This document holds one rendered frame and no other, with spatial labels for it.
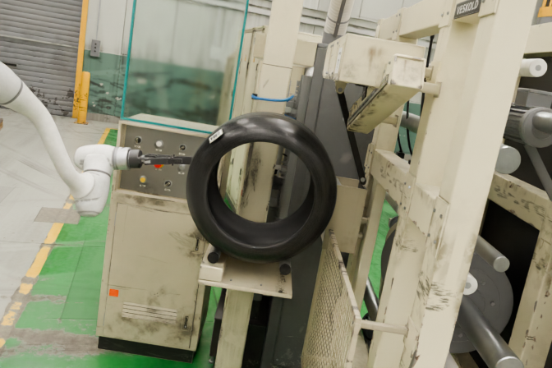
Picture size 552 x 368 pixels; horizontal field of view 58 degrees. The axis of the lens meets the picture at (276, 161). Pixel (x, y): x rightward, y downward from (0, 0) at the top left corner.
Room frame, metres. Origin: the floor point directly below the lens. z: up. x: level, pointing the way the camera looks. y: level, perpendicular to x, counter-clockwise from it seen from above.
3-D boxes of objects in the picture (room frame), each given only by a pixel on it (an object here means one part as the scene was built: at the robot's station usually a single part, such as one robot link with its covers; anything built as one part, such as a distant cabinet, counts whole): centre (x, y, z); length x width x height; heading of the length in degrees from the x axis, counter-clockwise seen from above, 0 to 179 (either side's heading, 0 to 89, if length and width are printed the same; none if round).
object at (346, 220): (2.19, -0.34, 1.05); 0.20 x 0.15 x 0.30; 1
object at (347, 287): (1.74, -0.30, 0.65); 0.90 x 0.02 x 0.70; 1
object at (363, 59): (1.85, -0.26, 1.71); 0.61 x 0.25 x 0.15; 1
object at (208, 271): (1.96, 0.18, 0.84); 0.36 x 0.09 x 0.06; 1
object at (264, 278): (1.97, 0.04, 0.80); 0.37 x 0.36 x 0.02; 91
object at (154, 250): (2.63, 0.54, 0.63); 0.56 x 0.41 x 1.27; 91
